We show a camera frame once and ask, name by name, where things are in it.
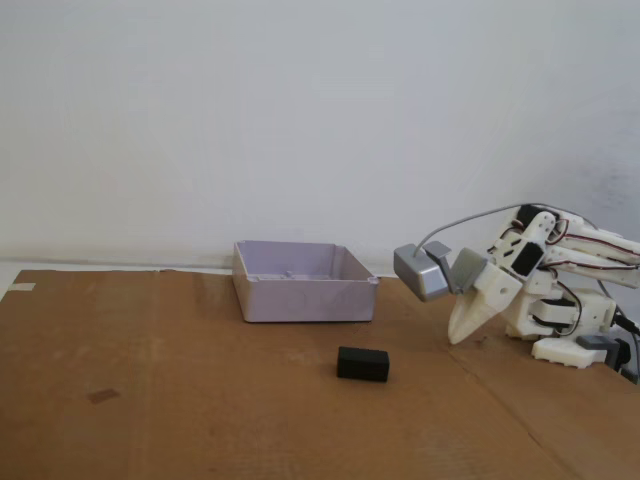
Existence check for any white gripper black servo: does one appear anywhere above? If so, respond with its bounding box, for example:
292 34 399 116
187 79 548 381
448 243 544 346

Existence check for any black rectangular block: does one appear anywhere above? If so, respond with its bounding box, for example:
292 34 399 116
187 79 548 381
335 345 391 384

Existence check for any pale plastic open box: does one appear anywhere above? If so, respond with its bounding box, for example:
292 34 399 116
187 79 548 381
232 240 380 325

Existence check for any grey table clamp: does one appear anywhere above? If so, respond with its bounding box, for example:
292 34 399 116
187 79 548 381
577 334 634 374

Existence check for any brown cardboard sheet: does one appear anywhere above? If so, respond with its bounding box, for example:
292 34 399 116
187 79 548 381
0 269 640 480

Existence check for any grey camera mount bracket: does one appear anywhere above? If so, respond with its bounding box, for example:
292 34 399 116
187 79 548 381
424 241 489 295

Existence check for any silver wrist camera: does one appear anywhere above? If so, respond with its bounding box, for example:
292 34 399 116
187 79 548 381
393 243 450 303

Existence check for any grey camera cable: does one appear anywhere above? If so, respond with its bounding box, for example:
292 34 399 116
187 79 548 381
416 202 640 386

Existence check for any black power cable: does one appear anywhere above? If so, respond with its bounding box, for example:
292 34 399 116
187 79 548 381
612 312 640 334

